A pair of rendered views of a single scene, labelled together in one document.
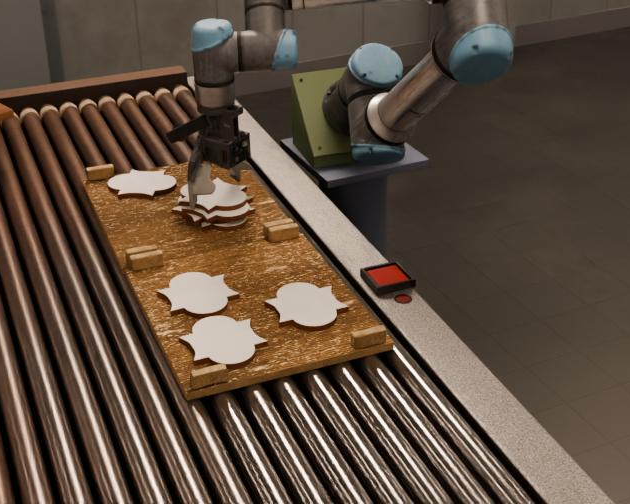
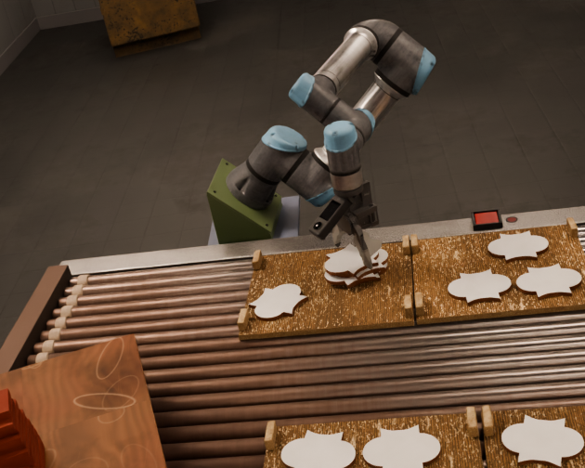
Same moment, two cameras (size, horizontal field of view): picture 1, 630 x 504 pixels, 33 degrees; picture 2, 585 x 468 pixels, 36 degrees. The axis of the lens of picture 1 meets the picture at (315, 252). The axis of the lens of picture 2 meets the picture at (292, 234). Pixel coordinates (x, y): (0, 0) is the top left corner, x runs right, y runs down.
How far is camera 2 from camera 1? 2.15 m
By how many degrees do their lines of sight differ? 50
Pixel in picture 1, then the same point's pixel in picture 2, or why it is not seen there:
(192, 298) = (487, 288)
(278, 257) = (441, 253)
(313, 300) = (515, 241)
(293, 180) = (312, 240)
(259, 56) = (368, 132)
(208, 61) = (356, 151)
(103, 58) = not seen: outside the picture
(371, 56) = (283, 134)
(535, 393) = not seen: hidden behind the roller
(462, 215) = not seen: hidden behind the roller
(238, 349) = (565, 274)
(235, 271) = (450, 271)
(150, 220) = (344, 303)
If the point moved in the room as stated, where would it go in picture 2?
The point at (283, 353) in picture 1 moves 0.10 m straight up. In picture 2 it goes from (569, 262) to (569, 226)
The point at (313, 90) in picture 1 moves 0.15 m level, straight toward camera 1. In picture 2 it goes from (225, 193) to (270, 197)
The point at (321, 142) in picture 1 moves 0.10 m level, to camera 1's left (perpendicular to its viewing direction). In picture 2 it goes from (263, 221) to (246, 239)
